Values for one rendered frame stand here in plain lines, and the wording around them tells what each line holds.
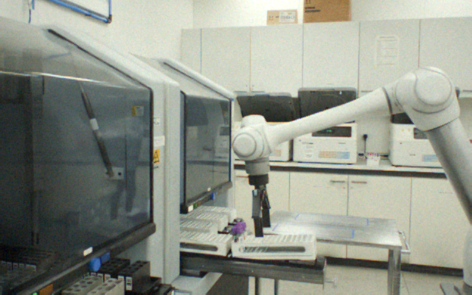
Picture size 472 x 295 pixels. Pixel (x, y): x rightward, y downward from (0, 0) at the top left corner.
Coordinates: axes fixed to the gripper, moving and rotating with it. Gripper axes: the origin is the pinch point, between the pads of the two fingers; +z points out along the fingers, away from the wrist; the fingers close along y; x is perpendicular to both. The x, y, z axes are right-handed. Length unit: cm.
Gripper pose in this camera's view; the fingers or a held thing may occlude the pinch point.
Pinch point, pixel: (262, 228)
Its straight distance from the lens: 158.1
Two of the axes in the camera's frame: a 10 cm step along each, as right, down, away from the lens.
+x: -9.6, 0.8, 2.6
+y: 2.6, -0.5, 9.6
